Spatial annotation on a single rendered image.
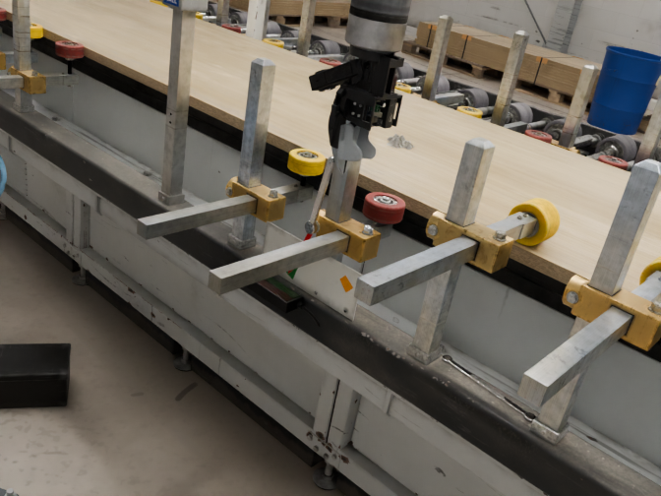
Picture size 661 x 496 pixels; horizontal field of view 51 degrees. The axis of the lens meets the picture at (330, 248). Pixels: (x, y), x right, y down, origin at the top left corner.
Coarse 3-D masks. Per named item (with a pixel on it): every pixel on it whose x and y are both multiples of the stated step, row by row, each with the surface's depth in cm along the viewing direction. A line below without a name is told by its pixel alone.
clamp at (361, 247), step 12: (324, 216) 131; (324, 228) 130; (336, 228) 128; (348, 228) 127; (360, 228) 128; (360, 240) 125; (372, 240) 126; (348, 252) 128; (360, 252) 126; (372, 252) 128
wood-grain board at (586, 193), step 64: (0, 0) 250; (64, 0) 271; (128, 0) 297; (128, 64) 197; (192, 64) 210; (320, 64) 243; (320, 128) 172; (384, 128) 182; (448, 128) 192; (384, 192) 143; (448, 192) 145; (512, 192) 152; (576, 192) 160; (512, 256) 126; (576, 256) 126; (640, 256) 131
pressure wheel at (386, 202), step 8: (376, 192) 136; (368, 200) 132; (376, 200) 133; (384, 200) 133; (392, 200) 134; (400, 200) 134; (368, 208) 132; (376, 208) 130; (384, 208) 130; (392, 208) 130; (400, 208) 131; (368, 216) 132; (376, 216) 131; (384, 216) 130; (392, 216) 131; (400, 216) 132
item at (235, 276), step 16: (368, 224) 133; (384, 224) 134; (320, 240) 123; (336, 240) 124; (256, 256) 113; (272, 256) 114; (288, 256) 115; (304, 256) 119; (320, 256) 122; (224, 272) 107; (240, 272) 108; (256, 272) 111; (272, 272) 114; (224, 288) 107
